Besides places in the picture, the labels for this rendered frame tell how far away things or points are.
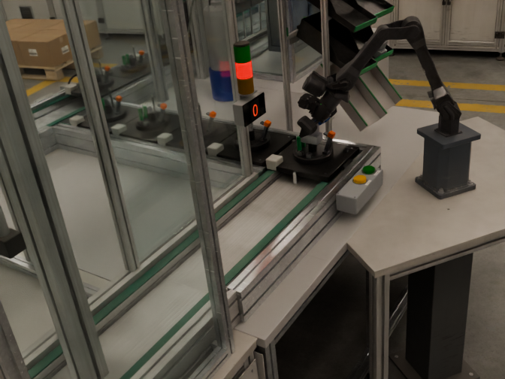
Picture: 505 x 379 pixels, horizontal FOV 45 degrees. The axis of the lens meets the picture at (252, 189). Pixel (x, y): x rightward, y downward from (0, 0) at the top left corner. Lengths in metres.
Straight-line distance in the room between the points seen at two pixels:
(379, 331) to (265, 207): 0.52
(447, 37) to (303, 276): 4.53
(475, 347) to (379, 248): 1.07
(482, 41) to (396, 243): 4.31
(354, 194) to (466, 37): 4.25
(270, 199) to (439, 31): 4.27
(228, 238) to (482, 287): 1.61
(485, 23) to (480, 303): 3.46
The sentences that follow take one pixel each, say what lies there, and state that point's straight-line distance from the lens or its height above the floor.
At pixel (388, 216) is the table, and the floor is 0.86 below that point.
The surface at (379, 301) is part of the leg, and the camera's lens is 1.88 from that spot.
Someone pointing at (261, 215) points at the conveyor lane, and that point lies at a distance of 1.94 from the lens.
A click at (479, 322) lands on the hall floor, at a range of 2.95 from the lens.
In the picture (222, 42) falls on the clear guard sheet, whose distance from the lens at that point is 1.87.
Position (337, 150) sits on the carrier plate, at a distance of 2.18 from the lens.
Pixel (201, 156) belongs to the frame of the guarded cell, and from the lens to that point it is 1.24.
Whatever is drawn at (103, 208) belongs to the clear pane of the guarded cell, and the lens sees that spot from 1.08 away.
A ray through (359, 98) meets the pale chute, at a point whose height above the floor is 1.06.
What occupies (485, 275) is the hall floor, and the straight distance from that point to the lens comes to 3.22.
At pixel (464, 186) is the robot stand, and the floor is 0.88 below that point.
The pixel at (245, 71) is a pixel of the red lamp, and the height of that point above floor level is 1.34.
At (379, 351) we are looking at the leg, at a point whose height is 0.53.
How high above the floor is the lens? 1.94
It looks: 30 degrees down
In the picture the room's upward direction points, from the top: 6 degrees counter-clockwise
